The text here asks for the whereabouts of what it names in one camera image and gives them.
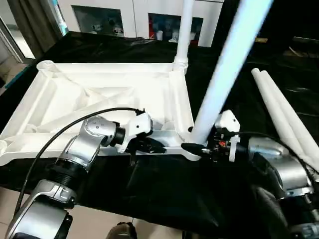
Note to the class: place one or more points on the black table mat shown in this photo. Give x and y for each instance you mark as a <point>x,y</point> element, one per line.
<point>164,194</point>

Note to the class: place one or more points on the black left robot foot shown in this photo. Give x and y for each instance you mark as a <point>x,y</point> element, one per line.
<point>122,232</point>

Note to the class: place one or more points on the grey curtain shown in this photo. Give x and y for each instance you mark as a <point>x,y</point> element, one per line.
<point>30,27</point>

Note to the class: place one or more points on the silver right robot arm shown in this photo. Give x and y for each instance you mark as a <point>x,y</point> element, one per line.
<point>281,169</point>

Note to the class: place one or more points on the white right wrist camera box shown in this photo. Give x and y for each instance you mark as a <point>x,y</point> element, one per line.
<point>228,124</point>

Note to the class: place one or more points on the small yellow label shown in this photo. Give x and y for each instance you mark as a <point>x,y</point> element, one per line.
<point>261,40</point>

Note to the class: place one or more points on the white glass door cabinet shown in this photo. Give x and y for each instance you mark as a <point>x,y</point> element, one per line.
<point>129,20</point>

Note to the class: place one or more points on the white plastic table leg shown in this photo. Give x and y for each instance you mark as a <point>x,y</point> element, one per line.
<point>279,119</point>
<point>184,35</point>
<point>294,114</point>
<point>227,69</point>

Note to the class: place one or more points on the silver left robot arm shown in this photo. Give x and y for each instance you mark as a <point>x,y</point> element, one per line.
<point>79,149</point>

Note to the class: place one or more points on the black robot foot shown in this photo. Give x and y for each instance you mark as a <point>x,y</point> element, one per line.
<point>122,232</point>
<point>191,236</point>

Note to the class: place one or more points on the white plastic table top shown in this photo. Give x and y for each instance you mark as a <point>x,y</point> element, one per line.
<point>89,94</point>

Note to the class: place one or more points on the black right robot foot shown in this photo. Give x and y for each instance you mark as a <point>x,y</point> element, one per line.
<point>191,236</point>

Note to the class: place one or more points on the light blue background object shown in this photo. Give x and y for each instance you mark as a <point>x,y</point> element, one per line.
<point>61,20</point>

